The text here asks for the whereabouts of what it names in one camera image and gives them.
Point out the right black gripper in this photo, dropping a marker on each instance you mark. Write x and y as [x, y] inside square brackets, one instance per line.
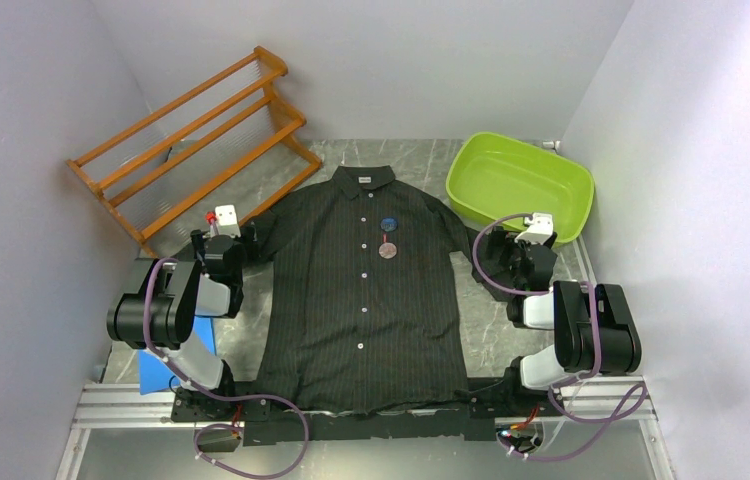
[498, 237]

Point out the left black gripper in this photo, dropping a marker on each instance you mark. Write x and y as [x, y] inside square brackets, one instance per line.
[250, 250]

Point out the black pinstriped shirt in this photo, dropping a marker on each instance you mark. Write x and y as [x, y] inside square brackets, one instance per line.
[350, 331]

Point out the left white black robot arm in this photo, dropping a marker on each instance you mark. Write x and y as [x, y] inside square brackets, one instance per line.
[161, 298]

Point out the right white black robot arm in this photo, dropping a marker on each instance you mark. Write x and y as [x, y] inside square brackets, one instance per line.
[593, 328]

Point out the lime green plastic basin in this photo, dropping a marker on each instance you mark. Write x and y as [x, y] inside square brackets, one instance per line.
[493, 176]

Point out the orange wooden shoe rack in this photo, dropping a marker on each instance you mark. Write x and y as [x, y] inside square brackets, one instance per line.
[232, 139]

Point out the blue flat mat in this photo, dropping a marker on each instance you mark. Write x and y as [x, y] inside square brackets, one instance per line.
[195, 360]

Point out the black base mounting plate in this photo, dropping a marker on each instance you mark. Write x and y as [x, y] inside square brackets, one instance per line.
[460, 419]

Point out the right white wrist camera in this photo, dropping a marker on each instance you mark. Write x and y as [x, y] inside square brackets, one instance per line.
[539, 229]

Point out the aluminium frame rail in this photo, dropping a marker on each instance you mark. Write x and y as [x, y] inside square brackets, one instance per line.
[110, 406]

